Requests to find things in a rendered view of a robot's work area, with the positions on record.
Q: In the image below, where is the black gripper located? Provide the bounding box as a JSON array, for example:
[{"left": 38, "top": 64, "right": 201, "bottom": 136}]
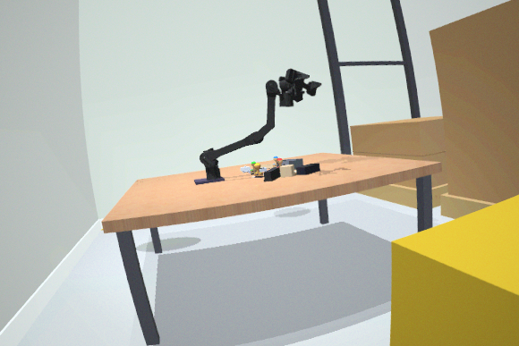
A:
[{"left": 285, "top": 68, "right": 321, "bottom": 97}]

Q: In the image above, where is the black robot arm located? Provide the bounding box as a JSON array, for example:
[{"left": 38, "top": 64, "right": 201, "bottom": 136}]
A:
[{"left": 200, "top": 76, "right": 305, "bottom": 181}]

